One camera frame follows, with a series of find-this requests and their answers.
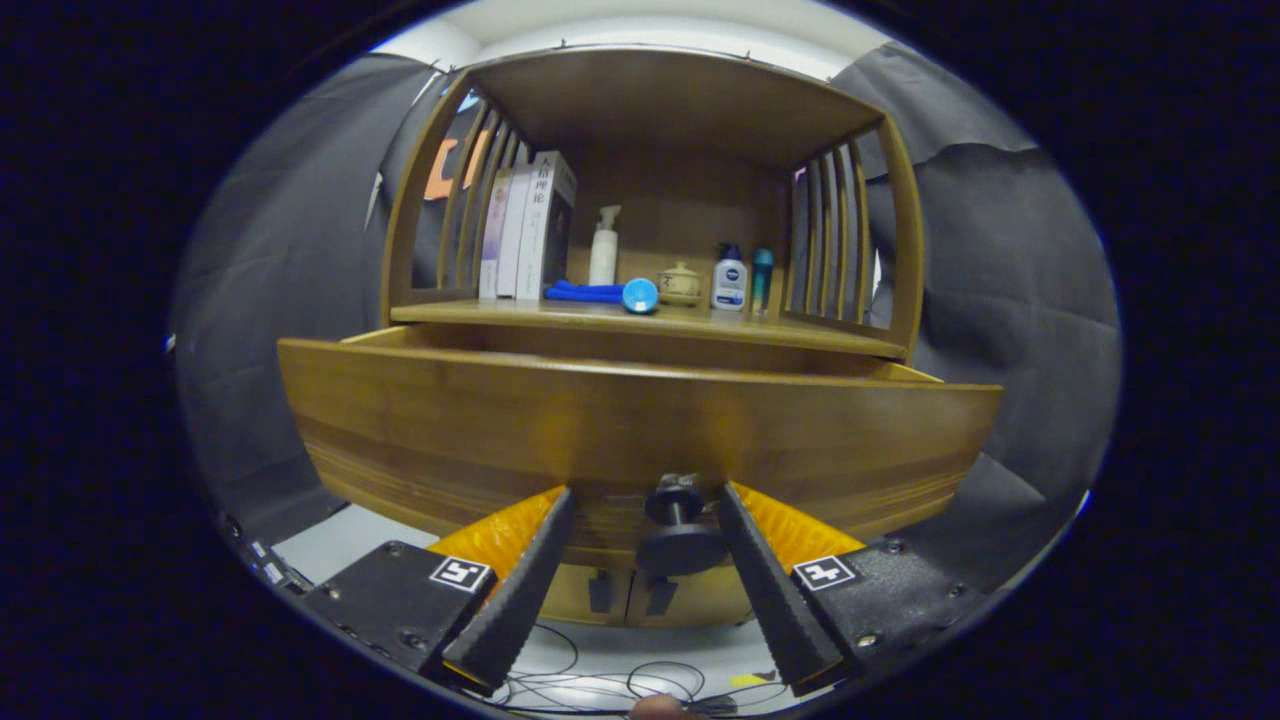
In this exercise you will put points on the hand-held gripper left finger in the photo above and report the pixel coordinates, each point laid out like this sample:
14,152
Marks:
520,600

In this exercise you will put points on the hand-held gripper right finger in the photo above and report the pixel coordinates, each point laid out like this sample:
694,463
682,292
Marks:
775,600

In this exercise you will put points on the wooden drawer with black knob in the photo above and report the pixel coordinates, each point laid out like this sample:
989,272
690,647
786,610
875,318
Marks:
450,430

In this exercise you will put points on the blue and white cosmetic tube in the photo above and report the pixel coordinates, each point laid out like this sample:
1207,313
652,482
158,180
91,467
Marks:
640,296

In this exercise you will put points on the wooden cabinet door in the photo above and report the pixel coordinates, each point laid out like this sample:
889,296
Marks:
700,600
570,612

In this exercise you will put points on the wooden countertop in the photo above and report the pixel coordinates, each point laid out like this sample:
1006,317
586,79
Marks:
700,322

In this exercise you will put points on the wooden cabinet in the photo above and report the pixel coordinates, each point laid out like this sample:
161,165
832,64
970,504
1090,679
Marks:
690,210

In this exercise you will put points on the yellow floor tape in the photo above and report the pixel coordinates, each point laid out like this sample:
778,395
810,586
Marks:
746,680

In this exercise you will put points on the black power strip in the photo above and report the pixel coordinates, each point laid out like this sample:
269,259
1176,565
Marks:
265,565

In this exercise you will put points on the blue folded cloth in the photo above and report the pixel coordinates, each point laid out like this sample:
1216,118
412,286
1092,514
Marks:
580,293

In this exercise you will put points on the white lotion bottle blue cap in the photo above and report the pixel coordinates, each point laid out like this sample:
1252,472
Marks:
730,283

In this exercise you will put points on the teal slim bottle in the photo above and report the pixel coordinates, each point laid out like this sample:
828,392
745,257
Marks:
762,280

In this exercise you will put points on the beige lidded teacup with saucer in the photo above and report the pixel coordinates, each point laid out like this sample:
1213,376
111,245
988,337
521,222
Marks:
680,285

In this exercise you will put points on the white pump bottle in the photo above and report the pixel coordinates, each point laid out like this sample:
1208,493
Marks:
603,260

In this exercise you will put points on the pale purple book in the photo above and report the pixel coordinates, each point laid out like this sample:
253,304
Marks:
491,240

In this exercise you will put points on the thin white book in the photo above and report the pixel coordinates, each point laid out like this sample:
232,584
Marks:
512,235

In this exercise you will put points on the large white book dark cover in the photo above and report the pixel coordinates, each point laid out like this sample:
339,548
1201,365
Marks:
545,230

